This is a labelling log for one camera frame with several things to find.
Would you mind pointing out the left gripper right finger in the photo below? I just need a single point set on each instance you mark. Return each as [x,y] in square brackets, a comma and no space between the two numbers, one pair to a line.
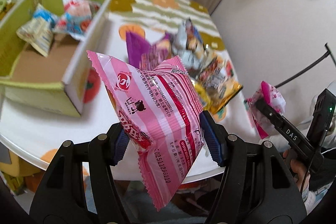
[257,186]

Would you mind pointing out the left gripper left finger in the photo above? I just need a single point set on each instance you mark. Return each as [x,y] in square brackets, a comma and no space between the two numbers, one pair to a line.
[60,197]

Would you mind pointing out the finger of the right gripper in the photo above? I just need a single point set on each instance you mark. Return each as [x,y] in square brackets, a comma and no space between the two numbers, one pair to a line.
[301,148]

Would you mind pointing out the small pink white packet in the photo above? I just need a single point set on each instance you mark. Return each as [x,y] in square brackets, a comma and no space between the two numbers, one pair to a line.
[266,101]

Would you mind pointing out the yellow chip bag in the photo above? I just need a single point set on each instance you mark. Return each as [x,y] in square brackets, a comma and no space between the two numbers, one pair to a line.
[215,97]

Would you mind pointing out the pink striped snack packet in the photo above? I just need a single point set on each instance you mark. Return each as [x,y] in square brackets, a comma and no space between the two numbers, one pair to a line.
[160,111]

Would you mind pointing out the dark purple snack packet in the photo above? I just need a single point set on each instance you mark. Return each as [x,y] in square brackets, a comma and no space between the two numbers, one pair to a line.
[188,45]

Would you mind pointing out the purple chip bag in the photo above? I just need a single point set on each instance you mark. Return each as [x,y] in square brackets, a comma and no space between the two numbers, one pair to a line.
[145,56]

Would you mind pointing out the person's right hand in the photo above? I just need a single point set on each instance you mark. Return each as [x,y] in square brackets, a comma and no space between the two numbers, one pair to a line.
[301,173]

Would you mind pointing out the persimmon print tablecloth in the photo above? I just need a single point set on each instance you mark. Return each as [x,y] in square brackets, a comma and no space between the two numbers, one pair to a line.
[31,133]

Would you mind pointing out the green lined cardboard box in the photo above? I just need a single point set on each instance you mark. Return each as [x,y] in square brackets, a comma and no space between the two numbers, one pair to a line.
[55,83]

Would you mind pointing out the blue white snack packet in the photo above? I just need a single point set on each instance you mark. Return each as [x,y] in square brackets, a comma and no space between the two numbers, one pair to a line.
[38,31]

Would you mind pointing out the red white snack packet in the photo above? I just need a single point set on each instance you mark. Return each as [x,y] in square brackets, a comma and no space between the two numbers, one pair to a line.
[77,17]

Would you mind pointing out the floral striped quilt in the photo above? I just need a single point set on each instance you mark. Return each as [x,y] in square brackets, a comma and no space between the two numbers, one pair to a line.
[161,15]

